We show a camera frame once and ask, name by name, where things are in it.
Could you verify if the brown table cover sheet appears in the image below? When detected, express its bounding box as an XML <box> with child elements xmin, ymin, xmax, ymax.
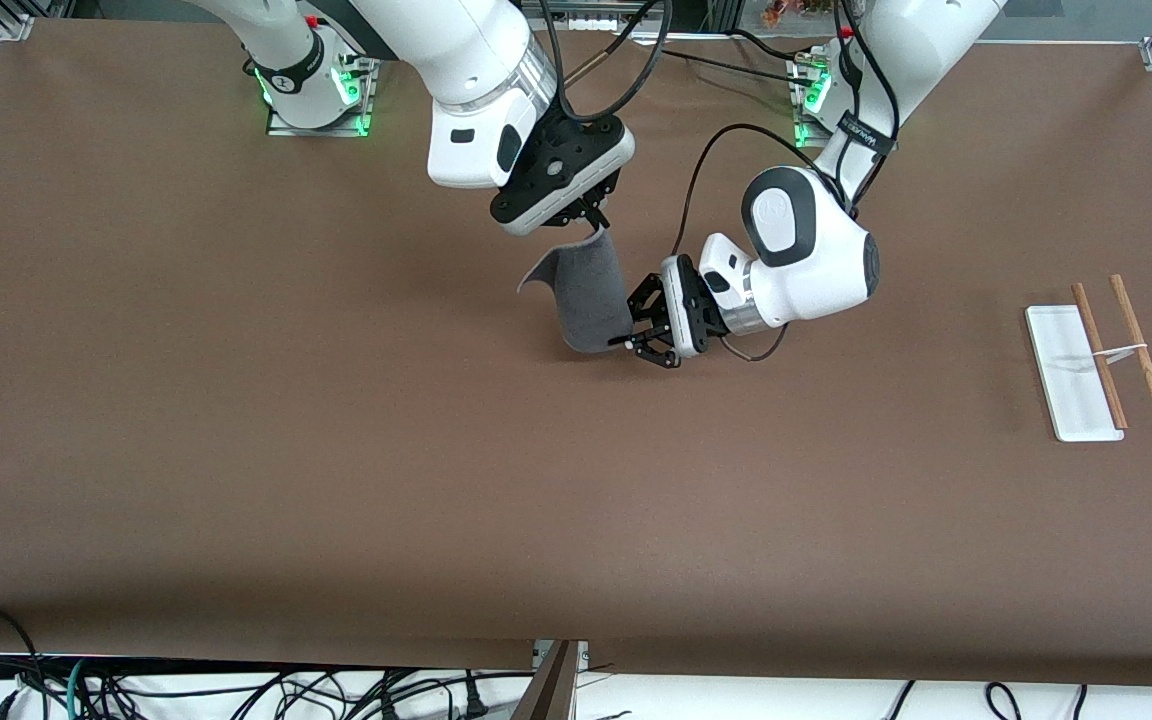
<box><xmin>0</xmin><ymin>18</ymin><xmax>1152</xmax><ymax>689</ymax></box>

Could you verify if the white rack with wooden bars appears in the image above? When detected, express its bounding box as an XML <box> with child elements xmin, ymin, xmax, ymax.
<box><xmin>1024</xmin><ymin>274</ymin><xmax>1152</xmax><ymax>443</ymax></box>

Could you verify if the small metal bracket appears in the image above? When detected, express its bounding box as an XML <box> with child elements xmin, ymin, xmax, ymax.
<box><xmin>533</xmin><ymin>640</ymin><xmax>590</xmax><ymax>673</ymax></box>

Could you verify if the orange background object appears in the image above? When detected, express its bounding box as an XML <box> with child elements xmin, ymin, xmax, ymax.
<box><xmin>761</xmin><ymin>0</ymin><xmax>837</xmax><ymax>26</ymax></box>

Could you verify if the black cable with plug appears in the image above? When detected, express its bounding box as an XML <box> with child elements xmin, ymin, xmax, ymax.
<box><xmin>391</xmin><ymin>672</ymin><xmax>493</xmax><ymax>720</ymax></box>

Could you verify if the white power strip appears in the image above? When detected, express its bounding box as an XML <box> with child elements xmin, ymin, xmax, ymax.
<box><xmin>521</xmin><ymin>0</ymin><xmax>667</xmax><ymax>33</ymax></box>

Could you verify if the long black table cable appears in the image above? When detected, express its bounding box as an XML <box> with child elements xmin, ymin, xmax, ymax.
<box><xmin>661</xmin><ymin>45</ymin><xmax>822</xmax><ymax>89</ymax></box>

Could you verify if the short black table cable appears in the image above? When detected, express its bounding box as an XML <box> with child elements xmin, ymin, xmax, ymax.
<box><xmin>731</xmin><ymin>28</ymin><xmax>817</xmax><ymax>63</ymax></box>

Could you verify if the grey and pink towel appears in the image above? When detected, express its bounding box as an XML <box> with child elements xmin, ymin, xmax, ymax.
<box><xmin>518</xmin><ymin>228</ymin><xmax>635</xmax><ymax>354</ymax></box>

